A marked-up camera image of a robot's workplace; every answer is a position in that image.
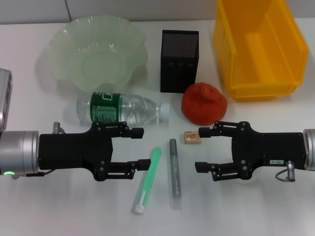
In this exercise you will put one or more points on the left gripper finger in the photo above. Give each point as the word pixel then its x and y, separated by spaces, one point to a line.
pixel 136 132
pixel 144 164

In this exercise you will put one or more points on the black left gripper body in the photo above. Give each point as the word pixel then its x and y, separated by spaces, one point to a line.
pixel 73 151

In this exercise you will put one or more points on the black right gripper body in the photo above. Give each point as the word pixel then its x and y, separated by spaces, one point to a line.
pixel 270 150

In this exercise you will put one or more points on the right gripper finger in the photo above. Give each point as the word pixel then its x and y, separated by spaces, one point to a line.
pixel 205 132
pixel 201 166

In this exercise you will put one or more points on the clear green-label water bottle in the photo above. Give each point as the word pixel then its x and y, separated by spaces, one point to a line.
pixel 137 108

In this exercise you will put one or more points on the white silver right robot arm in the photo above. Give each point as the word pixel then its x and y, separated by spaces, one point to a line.
pixel 310 148

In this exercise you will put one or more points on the beige eraser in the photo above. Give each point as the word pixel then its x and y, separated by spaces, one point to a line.
pixel 193 137

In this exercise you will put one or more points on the green pen in sleeve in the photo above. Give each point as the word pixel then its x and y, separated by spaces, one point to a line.
pixel 150 177

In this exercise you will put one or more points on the grey marker pen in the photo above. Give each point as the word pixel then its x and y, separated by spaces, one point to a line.
pixel 175 172

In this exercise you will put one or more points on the black mesh pen holder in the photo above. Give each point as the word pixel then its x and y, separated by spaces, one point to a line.
pixel 179 49

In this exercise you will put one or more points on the green glass fruit plate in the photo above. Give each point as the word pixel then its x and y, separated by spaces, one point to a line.
pixel 73 49

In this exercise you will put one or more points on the yellow plastic bin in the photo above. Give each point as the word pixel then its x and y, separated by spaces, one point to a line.
pixel 258 61

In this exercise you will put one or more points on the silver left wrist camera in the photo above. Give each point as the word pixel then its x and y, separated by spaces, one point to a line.
pixel 5 98

